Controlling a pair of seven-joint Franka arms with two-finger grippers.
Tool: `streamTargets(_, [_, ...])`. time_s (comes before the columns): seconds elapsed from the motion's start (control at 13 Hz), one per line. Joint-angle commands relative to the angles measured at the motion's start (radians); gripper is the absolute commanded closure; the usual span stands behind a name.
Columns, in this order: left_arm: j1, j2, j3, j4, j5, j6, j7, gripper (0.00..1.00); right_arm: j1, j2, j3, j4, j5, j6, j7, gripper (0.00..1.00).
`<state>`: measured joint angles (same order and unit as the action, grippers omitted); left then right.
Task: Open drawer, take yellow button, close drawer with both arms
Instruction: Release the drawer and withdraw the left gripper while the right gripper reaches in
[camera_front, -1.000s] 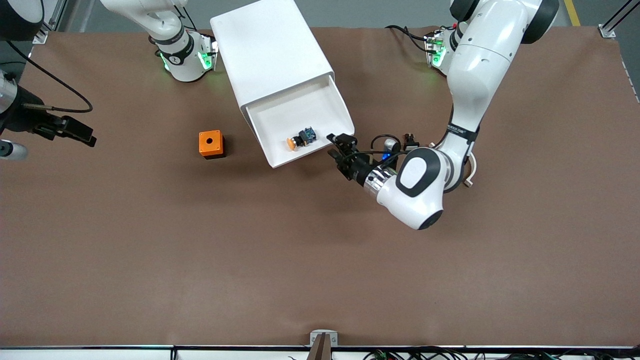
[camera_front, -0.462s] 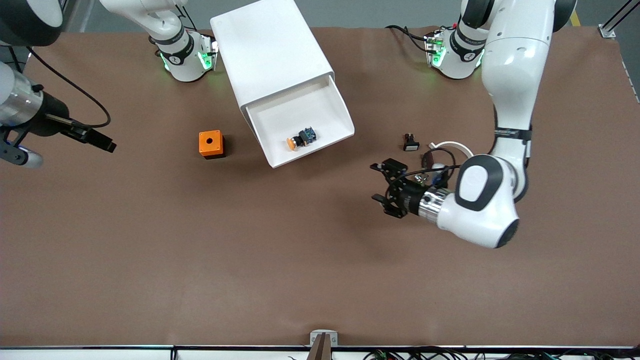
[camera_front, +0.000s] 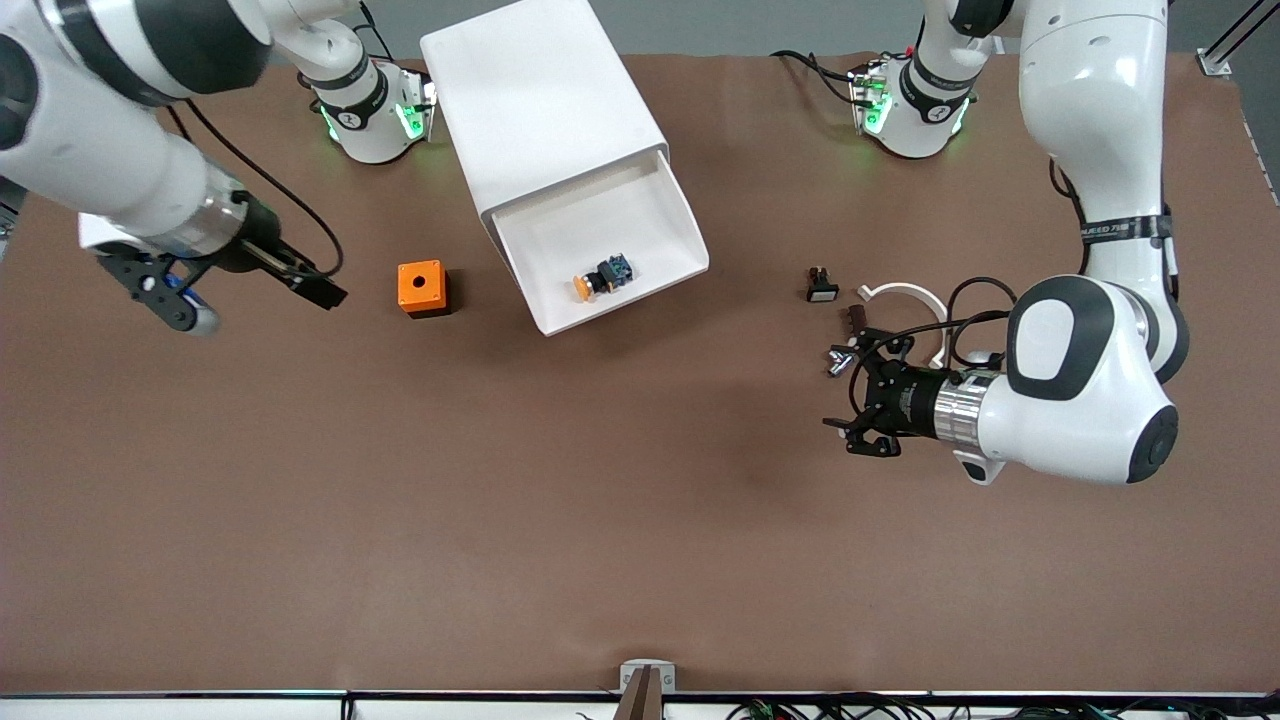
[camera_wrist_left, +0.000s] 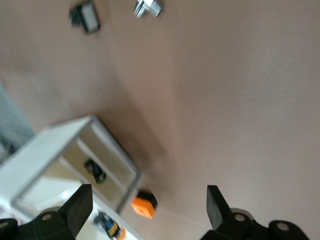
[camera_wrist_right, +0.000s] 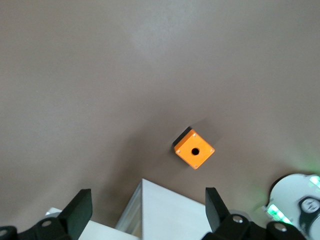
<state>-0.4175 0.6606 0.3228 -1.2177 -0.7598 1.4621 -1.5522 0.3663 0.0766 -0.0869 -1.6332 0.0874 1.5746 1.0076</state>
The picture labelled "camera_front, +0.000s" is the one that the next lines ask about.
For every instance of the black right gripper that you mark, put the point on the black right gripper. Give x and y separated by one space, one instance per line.
256 243

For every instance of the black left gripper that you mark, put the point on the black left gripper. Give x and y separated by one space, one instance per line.
906 398

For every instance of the white shallow cabinet drawer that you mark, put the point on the white shallow cabinet drawer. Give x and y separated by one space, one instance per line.
640 230

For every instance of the orange push button black body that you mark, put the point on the orange push button black body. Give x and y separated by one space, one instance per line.
590 285

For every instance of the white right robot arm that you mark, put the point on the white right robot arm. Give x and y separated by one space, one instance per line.
100 170

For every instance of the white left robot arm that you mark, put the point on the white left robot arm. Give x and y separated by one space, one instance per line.
1095 110

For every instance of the white drawer cabinet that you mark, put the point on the white drawer cabinet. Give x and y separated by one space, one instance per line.
540 100

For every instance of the silver metal connector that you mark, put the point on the silver metal connector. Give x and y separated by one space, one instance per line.
838 362

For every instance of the brown terminal block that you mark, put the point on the brown terminal block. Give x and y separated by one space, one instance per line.
855 318

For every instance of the orange box with black base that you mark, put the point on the orange box with black base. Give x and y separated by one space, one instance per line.
420 285

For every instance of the black switch with white face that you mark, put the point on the black switch with white face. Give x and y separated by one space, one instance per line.
822 290

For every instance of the white curved bracket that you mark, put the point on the white curved bracket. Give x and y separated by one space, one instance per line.
910 292

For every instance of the grey camera mount with post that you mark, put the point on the grey camera mount with post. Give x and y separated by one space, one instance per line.
647 685

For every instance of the black white table edge rail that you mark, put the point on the black white table edge rail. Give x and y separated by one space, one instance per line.
200 705

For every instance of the aluminium frame rail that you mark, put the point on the aluminium frame rail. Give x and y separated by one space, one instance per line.
1225 55

